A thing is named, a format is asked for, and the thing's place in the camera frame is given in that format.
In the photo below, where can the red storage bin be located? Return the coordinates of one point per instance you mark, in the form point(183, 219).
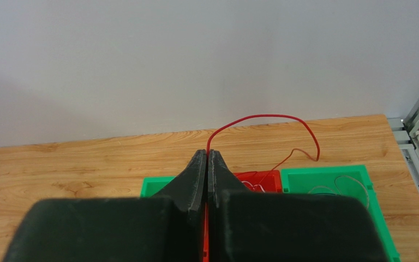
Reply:
point(255, 181)

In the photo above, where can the green storage bin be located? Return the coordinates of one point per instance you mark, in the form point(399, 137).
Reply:
point(351, 181)
point(152, 185)

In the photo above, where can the green storage bin right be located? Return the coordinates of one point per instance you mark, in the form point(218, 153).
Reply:
point(351, 181)

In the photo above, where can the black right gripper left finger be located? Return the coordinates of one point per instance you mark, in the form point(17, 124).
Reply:
point(167, 226)

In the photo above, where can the green storage bin left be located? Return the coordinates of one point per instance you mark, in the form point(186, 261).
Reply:
point(152, 185)

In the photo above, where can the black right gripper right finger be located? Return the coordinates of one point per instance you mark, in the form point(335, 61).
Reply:
point(252, 226)

